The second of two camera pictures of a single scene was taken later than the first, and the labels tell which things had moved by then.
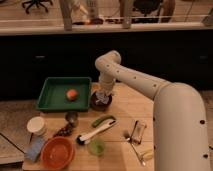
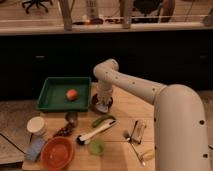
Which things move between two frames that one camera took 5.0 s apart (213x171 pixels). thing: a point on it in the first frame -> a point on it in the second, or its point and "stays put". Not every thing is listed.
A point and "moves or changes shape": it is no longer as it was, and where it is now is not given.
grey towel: [102, 98] moves or changes shape
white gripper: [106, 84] stays put
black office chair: [37, 3] stays put
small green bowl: [96, 147] stays put
